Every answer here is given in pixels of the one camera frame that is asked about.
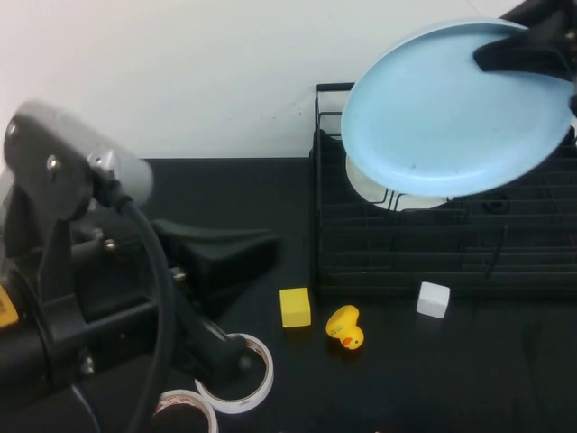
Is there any yellow rubber duck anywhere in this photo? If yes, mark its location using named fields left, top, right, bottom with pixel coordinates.
left=325, top=305, right=365, bottom=352

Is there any black rubber ring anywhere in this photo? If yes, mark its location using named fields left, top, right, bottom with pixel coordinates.
left=481, top=196, right=509, bottom=217

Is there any black wire dish rack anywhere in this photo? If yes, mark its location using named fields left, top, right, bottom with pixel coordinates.
left=308, top=82, right=577, bottom=301

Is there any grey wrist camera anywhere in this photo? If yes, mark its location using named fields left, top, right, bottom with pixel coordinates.
left=3, top=99, right=157, bottom=217

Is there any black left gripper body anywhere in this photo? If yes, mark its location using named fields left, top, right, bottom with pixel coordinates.
left=41, top=219, right=191, bottom=390

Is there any white round plate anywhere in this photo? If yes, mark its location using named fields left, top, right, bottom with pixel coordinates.
left=344, top=152, right=454, bottom=212

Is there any black camera cable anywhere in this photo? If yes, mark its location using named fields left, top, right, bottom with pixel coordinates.
left=92, top=178, right=178, bottom=433

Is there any light blue round plate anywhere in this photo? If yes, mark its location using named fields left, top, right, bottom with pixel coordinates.
left=340, top=17, right=577, bottom=198

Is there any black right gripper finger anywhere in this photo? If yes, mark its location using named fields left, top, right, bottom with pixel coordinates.
left=498, top=0, right=564, bottom=28
left=472, top=24, right=577, bottom=85

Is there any yellow cube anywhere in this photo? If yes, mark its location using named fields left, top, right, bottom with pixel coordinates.
left=279, top=287, right=313, bottom=329

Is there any white adhesive tape roll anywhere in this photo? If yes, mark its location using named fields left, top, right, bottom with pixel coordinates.
left=193, top=332, right=275, bottom=414
left=152, top=390, right=220, bottom=433

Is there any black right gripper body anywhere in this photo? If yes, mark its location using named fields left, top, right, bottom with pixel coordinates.
left=540, top=0, right=577, bottom=60

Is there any white cube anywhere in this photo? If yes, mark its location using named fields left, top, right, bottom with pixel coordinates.
left=415, top=281, right=451, bottom=318

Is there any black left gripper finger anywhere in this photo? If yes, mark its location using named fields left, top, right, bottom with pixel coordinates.
left=179, top=309, right=267, bottom=401
left=151, top=218, right=281, bottom=313

